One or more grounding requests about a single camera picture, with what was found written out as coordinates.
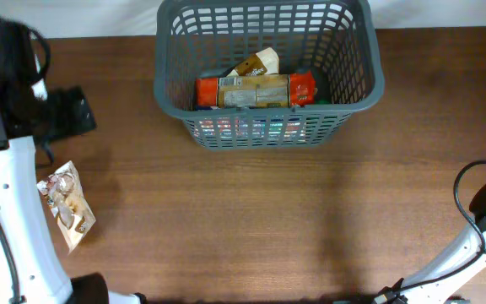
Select brown snack bag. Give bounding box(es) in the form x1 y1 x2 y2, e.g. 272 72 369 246
36 160 96 253

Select grey plastic basket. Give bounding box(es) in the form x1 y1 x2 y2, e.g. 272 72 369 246
154 0 385 150

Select tissue multipack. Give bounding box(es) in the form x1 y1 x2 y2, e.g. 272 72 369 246
185 115 307 145

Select beige snack bag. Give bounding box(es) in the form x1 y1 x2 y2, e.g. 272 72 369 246
227 47 279 77

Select spaghetti pack red ends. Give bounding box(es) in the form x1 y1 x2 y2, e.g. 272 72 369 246
196 72 318 108

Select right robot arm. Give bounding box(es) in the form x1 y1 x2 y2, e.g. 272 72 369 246
373 184 486 304

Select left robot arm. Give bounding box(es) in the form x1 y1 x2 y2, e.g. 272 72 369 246
0 18 146 303

